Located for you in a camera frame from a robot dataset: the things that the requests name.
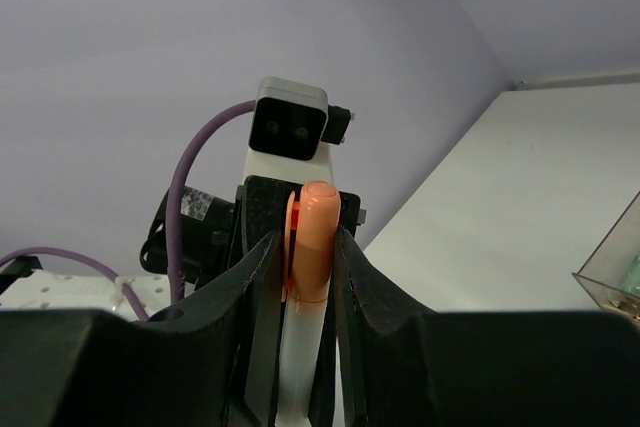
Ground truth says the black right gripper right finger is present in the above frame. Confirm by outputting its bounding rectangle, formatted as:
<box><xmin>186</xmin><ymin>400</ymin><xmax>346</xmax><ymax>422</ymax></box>
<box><xmin>332</xmin><ymin>230</ymin><xmax>639</xmax><ymax>426</ymax></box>

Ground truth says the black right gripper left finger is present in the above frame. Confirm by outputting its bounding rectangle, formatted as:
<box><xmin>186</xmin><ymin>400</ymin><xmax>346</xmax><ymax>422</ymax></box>
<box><xmin>1</xmin><ymin>232</ymin><xmax>282</xmax><ymax>426</ymax></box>

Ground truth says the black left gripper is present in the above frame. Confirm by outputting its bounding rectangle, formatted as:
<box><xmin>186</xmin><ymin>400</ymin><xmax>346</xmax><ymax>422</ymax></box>
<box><xmin>139</xmin><ymin>176</ymin><xmax>366</xmax><ymax>290</ymax></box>

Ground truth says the orange marker cap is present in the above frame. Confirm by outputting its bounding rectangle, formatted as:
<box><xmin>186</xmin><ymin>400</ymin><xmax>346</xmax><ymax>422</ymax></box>
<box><xmin>282</xmin><ymin>181</ymin><xmax>341</xmax><ymax>304</ymax></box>

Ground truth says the grey marker orange tip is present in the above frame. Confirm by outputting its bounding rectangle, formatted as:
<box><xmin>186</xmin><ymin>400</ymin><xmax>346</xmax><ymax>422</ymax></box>
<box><xmin>276</xmin><ymin>296</ymin><xmax>329</xmax><ymax>427</ymax></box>

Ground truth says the green highlighter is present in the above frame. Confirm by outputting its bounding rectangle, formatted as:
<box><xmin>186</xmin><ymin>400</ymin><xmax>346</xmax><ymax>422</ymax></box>
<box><xmin>619</xmin><ymin>254</ymin><xmax>640</xmax><ymax>297</ymax></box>

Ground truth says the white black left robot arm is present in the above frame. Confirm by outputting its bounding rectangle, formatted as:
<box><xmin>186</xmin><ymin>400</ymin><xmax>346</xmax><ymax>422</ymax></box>
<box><xmin>1</xmin><ymin>176</ymin><xmax>301</xmax><ymax>321</ymax></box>

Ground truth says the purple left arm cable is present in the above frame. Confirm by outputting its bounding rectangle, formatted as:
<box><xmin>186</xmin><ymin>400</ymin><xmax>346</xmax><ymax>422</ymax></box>
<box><xmin>0</xmin><ymin>99</ymin><xmax>259</xmax><ymax>322</ymax></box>

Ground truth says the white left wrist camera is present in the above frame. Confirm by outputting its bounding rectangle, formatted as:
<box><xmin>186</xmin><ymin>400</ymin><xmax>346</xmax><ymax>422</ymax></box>
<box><xmin>243</xmin><ymin>76</ymin><xmax>333</xmax><ymax>184</ymax></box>

